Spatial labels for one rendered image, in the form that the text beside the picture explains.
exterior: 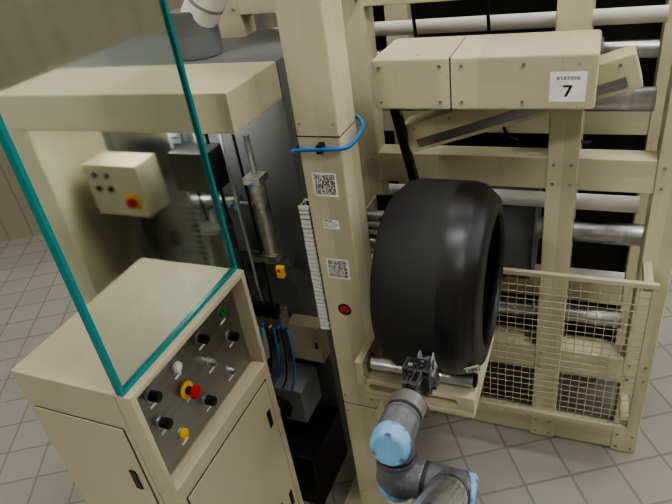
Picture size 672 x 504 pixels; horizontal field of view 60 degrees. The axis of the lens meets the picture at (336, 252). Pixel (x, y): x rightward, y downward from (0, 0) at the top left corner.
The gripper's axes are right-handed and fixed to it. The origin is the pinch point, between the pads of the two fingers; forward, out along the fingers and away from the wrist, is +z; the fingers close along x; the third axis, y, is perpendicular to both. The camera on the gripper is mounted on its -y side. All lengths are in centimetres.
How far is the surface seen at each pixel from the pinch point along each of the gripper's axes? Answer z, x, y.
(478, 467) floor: 66, -3, -102
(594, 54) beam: 38, -34, 74
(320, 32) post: 10, 28, 85
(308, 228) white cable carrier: 20, 43, 27
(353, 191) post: 20, 27, 40
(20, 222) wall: 192, 409, -72
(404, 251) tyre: 5.3, 7.6, 30.0
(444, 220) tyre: 12.7, -1.4, 36.5
